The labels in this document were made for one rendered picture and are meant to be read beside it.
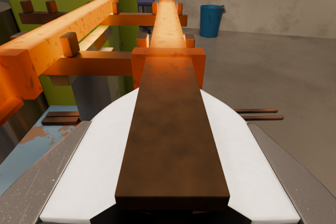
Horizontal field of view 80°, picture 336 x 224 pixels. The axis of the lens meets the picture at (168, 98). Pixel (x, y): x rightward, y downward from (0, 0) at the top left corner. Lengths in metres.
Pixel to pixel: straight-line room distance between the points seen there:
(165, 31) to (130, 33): 0.95
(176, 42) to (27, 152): 0.42
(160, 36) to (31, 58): 0.10
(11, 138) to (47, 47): 0.54
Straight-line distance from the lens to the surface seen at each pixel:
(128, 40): 1.16
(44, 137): 0.54
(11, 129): 0.71
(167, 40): 0.17
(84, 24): 0.30
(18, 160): 0.51
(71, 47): 0.22
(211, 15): 3.53
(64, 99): 0.84
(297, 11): 4.31
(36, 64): 0.20
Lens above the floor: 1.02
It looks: 33 degrees down
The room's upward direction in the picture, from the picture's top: 1 degrees clockwise
